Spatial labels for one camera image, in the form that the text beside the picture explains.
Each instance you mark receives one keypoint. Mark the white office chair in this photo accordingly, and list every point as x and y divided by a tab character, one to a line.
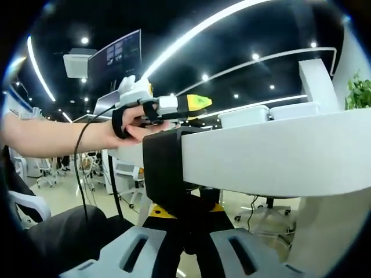
137	182
45	171
269	202

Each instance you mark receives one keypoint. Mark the black fixed fixture clamp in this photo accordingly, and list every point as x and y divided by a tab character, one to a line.
163	168

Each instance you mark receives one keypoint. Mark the long curved ceiling light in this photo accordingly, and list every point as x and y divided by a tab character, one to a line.
203	26

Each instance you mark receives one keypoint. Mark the white chair armrest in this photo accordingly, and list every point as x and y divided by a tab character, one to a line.
32	202

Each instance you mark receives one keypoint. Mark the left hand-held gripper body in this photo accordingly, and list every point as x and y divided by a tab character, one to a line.
133	92

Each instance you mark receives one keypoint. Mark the person's left hand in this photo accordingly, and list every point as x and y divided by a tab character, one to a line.
133	124

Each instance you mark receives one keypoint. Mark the potted green plant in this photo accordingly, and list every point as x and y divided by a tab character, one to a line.
359	95

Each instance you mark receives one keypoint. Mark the open laptop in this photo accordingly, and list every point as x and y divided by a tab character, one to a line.
104	104

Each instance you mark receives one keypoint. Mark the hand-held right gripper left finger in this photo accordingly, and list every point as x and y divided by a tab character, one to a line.
116	249

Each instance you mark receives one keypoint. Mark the ceiling air conditioner unit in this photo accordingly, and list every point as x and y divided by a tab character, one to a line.
75	63

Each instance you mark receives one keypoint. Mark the hanging dark monitor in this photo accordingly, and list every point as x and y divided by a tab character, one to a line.
116	55

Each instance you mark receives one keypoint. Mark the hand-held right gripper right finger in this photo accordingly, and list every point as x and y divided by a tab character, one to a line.
269	257

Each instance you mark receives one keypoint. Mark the person's dark trousers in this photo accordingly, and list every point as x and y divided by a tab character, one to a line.
72	231

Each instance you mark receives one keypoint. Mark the white pillar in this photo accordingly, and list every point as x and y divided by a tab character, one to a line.
317	87

